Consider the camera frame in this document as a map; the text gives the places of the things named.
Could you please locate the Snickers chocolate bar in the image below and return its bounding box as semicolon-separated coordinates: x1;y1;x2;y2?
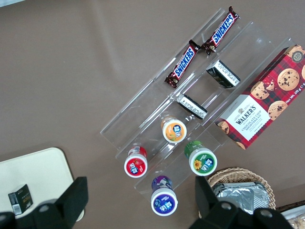
166;40;200;89
201;6;240;56

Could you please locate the cream plastic tray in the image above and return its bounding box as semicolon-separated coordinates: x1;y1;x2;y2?
0;147;85;221

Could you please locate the clear acrylic tiered stand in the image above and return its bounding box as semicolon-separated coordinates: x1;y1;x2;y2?
99;8;295;198

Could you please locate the aluminium foil tray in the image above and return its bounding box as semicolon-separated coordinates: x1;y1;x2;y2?
212;182;265;215

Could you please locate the green-lid gum jar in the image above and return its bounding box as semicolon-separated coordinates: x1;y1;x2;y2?
184;140;218;177

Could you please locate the orange-lid gum jar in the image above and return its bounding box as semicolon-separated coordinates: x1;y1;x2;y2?
161;116;188;143

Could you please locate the red-lid gum jar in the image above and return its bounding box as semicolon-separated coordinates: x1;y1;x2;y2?
123;146;148;177

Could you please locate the red Walkers shortbread box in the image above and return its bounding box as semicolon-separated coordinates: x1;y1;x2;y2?
214;44;305;150

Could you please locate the purple-lid gum jar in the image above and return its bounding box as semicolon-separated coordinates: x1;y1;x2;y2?
150;176;178;217

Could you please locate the small black carton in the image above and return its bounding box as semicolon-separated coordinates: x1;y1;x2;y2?
206;59;241;89
177;94;208;120
8;184;33;215

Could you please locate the clear-wrapped snack packet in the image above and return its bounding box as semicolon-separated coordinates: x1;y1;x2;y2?
289;216;305;229

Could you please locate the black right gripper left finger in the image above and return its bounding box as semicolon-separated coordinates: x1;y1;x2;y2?
0;176;89;229

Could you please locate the oval light wicker basket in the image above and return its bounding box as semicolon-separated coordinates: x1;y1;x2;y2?
206;167;276;210

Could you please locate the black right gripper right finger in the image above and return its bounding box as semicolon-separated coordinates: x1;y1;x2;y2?
187;176;294;229

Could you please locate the white plastic bin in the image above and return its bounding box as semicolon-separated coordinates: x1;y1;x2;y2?
276;205;305;229

